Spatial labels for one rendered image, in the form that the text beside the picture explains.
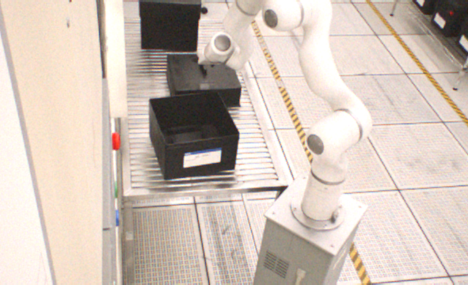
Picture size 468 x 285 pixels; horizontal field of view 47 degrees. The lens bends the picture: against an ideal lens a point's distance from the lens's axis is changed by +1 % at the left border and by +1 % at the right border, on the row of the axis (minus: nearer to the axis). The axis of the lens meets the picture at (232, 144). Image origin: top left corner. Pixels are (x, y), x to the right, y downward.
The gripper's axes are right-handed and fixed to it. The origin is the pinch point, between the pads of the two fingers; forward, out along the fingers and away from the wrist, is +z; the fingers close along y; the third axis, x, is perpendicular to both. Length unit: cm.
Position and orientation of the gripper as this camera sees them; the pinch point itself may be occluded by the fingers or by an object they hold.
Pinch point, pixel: (207, 62)
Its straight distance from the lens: 222.9
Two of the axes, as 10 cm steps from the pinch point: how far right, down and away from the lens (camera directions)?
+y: -9.7, 0.6, -2.3
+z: -2.2, 0.7, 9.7
